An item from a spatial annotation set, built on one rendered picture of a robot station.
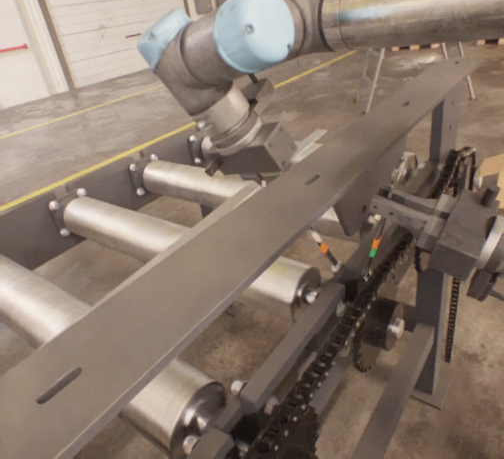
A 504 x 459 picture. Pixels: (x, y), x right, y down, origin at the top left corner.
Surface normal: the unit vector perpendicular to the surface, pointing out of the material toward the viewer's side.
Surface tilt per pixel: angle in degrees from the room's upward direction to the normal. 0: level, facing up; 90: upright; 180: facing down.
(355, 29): 110
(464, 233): 16
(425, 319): 90
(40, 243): 90
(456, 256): 97
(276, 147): 76
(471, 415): 0
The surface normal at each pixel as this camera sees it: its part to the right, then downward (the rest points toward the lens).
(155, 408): -0.51, -0.35
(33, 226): 0.79, 0.18
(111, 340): -0.14, -0.87
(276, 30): 0.68, 0.00
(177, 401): -0.33, -0.67
